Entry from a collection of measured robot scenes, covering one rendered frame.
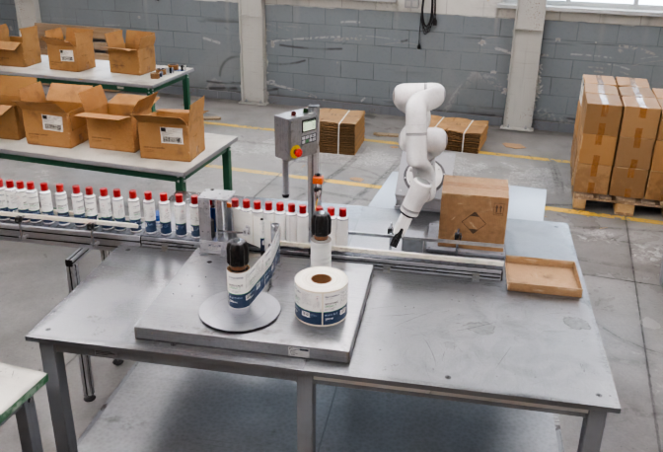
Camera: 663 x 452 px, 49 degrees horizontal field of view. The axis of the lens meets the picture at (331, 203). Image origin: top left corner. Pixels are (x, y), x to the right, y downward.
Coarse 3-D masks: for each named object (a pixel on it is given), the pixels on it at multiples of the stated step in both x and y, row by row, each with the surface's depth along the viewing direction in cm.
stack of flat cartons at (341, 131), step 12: (324, 120) 721; (336, 120) 723; (348, 120) 724; (360, 120) 741; (324, 132) 722; (336, 132) 719; (348, 132) 716; (360, 132) 744; (324, 144) 726; (336, 144) 723; (348, 144) 721; (360, 144) 750
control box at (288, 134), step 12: (276, 120) 312; (288, 120) 307; (300, 120) 311; (276, 132) 315; (288, 132) 309; (300, 132) 313; (312, 132) 318; (276, 144) 317; (288, 144) 311; (300, 144) 315; (312, 144) 320; (276, 156) 319; (288, 156) 313
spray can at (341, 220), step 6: (342, 210) 317; (342, 216) 318; (336, 222) 321; (342, 222) 318; (336, 228) 322; (342, 228) 320; (336, 234) 323; (342, 234) 321; (336, 240) 324; (342, 240) 322; (342, 246) 323; (342, 252) 324
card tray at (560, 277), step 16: (512, 256) 326; (512, 272) 319; (528, 272) 319; (544, 272) 319; (560, 272) 319; (576, 272) 314; (512, 288) 304; (528, 288) 303; (544, 288) 302; (560, 288) 300; (576, 288) 299
